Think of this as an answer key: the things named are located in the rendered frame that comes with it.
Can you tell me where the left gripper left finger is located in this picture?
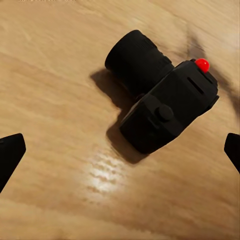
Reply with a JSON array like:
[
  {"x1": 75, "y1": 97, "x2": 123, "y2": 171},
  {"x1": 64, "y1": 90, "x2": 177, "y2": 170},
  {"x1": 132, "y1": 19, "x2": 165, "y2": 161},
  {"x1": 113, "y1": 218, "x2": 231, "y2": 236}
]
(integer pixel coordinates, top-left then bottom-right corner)
[{"x1": 0, "y1": 133, "x2": 26, "y2": 193}]

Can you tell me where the digital camera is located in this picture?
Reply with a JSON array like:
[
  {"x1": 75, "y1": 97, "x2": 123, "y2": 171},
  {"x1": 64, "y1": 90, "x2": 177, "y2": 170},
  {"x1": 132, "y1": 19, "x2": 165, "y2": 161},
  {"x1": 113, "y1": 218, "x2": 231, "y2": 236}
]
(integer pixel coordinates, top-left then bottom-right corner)
[{"x1": 104, "y1": 29, "x2": 219, "y2": 155}]

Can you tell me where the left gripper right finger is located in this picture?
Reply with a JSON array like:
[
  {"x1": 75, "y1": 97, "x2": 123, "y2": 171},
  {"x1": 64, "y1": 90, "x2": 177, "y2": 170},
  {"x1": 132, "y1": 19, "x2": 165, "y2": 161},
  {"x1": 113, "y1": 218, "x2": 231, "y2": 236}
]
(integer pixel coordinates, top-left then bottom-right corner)
[{"x1": 223, "y1": 132, "x2": 240, "y2": 172}]

